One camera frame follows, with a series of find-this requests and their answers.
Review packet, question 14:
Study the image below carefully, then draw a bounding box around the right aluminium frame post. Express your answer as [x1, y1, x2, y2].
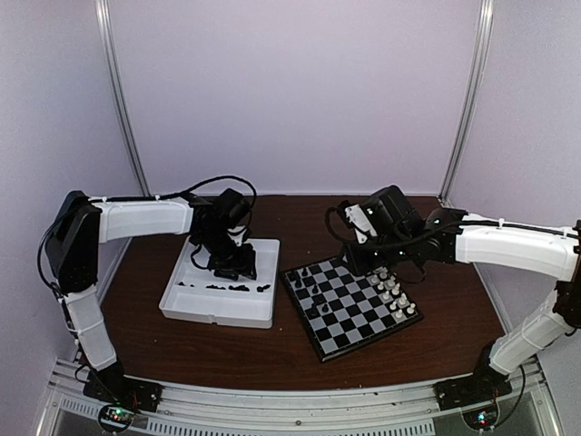
[438, 0, 495, 205]

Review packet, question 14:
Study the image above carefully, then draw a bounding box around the circuit board with leds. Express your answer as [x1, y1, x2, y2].
[462, 406, 499, 431]
[97, 404, 136, 432]

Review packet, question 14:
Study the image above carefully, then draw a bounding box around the left aluminium frame post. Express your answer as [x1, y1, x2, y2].
[94, 0, 151, 196]

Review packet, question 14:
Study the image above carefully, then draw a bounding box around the right circuit board with LEDs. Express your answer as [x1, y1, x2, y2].
[462, 406, 499, 431]

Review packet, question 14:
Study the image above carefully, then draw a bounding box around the left circuit board with LEDs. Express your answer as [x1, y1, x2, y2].
[97, 404, 136, 432]

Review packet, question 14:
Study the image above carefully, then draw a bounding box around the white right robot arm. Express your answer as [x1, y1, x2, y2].
[337, 185, 580, 401]

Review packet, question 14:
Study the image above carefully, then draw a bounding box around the black king piece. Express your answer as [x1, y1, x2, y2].
[308, 306, 319, 319]

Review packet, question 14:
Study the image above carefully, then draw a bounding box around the front aluminium rail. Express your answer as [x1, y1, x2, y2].
[33, 360, 564, 435]

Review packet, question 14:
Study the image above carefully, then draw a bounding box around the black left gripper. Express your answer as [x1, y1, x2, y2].
[196, 227, 256, 280]

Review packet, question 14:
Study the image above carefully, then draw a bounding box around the black and grey chessboard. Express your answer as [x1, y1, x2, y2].
[281, 258, 424, 362]

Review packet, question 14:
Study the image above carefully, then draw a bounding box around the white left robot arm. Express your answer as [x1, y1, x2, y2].
[41, 188, 257, 403]

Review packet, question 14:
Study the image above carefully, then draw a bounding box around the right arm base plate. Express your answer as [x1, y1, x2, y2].
[434, 375, 512, 411]

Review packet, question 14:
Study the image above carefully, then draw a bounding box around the white compartment tray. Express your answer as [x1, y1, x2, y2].
[159, 239, 281, 329]

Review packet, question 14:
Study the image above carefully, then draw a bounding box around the white king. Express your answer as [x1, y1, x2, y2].
[385, 275, 399, 289]

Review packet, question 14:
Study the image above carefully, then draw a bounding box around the white bishop near side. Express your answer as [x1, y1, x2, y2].
[397, 293, 409, 308]

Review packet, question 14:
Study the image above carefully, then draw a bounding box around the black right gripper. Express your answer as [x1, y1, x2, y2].
[337, 233, 413, 278]

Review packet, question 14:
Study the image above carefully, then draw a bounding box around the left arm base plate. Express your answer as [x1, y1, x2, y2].
[83, 378, 162, 412]

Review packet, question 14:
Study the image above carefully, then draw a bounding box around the aluminium frame post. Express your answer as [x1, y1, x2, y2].
[94, 0, 151, 196]
[438, 0, 495, 205]

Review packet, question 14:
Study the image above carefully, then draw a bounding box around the black pieces pile in tray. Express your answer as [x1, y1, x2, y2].
[178, 282, 271, 293]

